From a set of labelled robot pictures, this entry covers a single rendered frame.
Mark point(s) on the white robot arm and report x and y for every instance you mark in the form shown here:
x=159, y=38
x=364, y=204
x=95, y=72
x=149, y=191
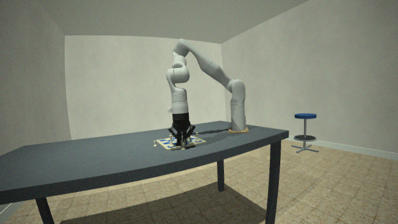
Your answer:
x=181, y=75

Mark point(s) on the blue and cream chessboard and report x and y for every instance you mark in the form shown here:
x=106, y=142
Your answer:
x=166, y=142

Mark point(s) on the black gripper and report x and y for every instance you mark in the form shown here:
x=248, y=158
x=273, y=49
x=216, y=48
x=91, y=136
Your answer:
x=181, y=124

